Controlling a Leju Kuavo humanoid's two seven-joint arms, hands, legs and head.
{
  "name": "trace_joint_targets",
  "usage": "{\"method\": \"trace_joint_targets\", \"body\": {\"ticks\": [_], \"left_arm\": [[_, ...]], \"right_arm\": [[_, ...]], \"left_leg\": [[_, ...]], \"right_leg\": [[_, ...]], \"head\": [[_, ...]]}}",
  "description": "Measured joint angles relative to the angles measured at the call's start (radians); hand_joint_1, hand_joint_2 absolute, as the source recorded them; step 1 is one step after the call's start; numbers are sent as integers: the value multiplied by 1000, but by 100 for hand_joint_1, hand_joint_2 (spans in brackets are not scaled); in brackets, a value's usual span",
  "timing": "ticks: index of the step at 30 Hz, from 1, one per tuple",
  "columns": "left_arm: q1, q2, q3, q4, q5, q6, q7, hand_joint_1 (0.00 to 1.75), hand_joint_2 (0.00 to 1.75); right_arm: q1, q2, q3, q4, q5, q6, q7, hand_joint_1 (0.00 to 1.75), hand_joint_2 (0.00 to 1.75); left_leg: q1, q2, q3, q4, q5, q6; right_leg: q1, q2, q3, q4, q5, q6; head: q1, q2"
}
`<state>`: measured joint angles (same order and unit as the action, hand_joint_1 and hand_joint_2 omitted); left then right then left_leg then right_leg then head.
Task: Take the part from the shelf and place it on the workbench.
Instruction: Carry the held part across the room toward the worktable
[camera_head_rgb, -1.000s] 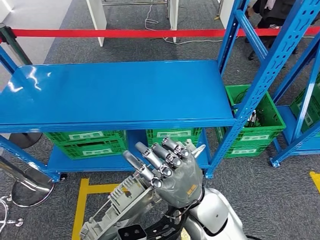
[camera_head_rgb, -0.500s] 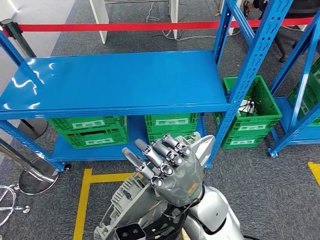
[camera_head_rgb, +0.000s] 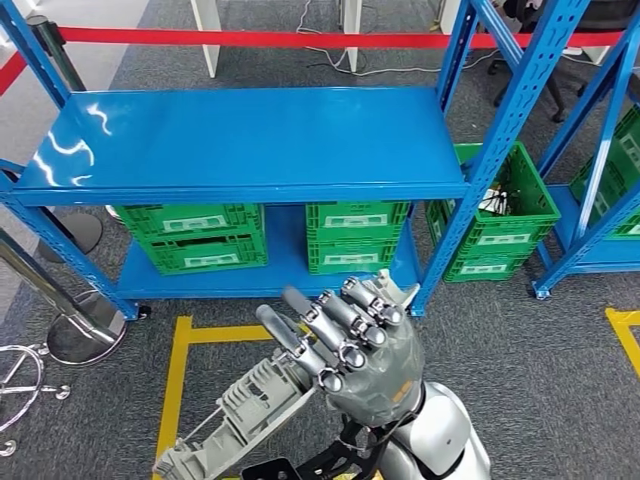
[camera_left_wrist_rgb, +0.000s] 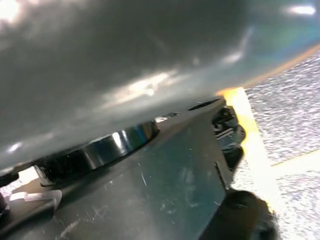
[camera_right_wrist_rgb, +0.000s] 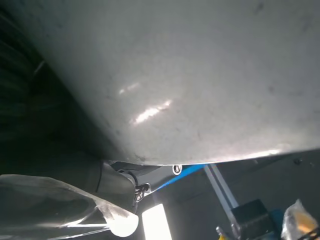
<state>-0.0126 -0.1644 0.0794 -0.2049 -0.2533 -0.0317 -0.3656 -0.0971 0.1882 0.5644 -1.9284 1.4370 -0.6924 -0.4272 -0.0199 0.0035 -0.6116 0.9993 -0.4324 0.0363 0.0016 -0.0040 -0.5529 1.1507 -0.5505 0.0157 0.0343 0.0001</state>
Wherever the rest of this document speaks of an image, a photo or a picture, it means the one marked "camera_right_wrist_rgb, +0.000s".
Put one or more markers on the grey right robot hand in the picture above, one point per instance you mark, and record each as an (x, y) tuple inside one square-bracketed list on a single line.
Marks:
[(62, 205)]

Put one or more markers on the blue metal shelf rack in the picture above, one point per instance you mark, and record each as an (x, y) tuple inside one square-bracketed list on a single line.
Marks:
[(180, 175)]

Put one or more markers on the silver metal bar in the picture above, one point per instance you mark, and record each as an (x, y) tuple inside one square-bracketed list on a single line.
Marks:
[(220, 195)]

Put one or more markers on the black block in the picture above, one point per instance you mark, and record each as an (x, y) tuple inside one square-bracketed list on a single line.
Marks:
[(252, 220)]

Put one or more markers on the clear plastic bag yellow contents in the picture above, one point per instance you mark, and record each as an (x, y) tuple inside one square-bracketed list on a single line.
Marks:
[(297, 223)]

